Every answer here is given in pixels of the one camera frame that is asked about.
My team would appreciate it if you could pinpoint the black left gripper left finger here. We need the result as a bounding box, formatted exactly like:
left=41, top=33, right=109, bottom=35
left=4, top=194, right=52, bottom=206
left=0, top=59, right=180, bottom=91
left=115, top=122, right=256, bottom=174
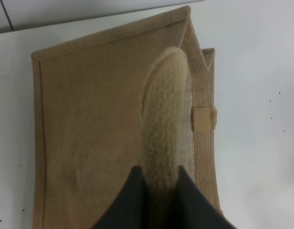
left=92, top=166, right=149, bottom=229

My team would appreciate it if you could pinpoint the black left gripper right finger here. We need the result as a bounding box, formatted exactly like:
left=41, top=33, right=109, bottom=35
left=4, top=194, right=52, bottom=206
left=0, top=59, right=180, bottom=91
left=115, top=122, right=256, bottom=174
left=169, top=166, right=234, bottom=229

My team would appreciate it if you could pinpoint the brown linen tote bag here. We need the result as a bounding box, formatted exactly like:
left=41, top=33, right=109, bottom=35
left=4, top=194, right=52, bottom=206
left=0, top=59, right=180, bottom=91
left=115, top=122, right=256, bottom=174
left=31, top=6, right=221, bottom=229

